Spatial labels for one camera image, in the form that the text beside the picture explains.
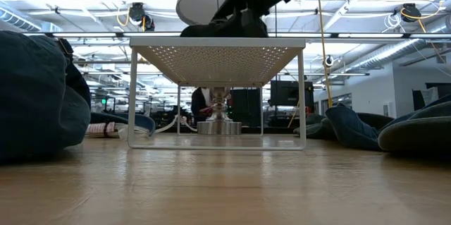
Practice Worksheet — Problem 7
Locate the white perforated metal shelf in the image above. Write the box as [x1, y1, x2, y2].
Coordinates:
[127, 37, 307, 151]

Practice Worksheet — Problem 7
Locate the black background cabinet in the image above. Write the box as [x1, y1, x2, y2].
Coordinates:
[230, 88, 264, 127]

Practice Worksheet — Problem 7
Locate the black background monitor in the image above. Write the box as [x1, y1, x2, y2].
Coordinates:
[270, 80, 314, 108]

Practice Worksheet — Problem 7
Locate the person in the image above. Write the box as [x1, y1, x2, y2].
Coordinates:
[190, 87, 212, 126]

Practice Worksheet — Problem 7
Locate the paper hang tag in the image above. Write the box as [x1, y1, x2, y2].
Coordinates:
[86, 121, 151, 140]

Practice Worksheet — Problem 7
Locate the yellow hanging cable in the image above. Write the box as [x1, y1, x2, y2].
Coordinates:
[316, 0, 334, 109]

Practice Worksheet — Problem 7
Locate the black ceiling cable reel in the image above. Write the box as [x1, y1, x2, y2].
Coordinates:
[400, 1, 445, 23]
[118, 1, 156, 32]

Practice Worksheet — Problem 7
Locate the black aluminium frame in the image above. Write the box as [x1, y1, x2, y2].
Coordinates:
[24, 30, 451, 39]

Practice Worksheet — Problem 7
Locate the white lamp cord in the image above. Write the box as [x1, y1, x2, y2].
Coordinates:
[154, 114, 198, 134]

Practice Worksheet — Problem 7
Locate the silver ceiling duct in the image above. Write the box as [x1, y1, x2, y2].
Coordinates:
[345, 37, 451, 74]

